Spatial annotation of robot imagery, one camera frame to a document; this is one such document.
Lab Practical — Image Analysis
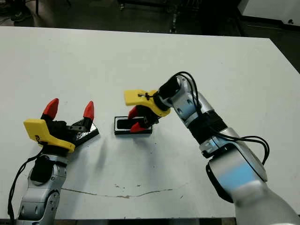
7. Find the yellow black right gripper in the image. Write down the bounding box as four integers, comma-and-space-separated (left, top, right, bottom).
124, 90, 171, 132

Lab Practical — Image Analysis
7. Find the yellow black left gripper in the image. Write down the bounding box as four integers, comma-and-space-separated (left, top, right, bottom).
23, 97, 95, 157

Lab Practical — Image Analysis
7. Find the glossy black box lid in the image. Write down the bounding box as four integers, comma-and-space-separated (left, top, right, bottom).
75, 121, 99, 147

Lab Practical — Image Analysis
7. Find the black box with white insert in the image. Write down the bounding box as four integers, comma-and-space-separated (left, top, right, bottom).
114, 116, 153, 136

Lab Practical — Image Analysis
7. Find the person in black clothes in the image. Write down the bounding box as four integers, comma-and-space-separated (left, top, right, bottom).
10, 9, 28, 23

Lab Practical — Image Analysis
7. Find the white cabinet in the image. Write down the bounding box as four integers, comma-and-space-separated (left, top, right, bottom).
238, 0, 300, 24

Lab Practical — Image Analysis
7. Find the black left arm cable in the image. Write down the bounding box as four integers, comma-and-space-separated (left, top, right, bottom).
7, 152, 44, 220

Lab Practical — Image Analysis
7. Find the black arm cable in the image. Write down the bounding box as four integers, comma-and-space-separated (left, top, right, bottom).
138, 71, 270, 166
7, 152, 44, 220

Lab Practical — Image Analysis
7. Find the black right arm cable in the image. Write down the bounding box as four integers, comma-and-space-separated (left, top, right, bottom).
138, 71, 270, 166

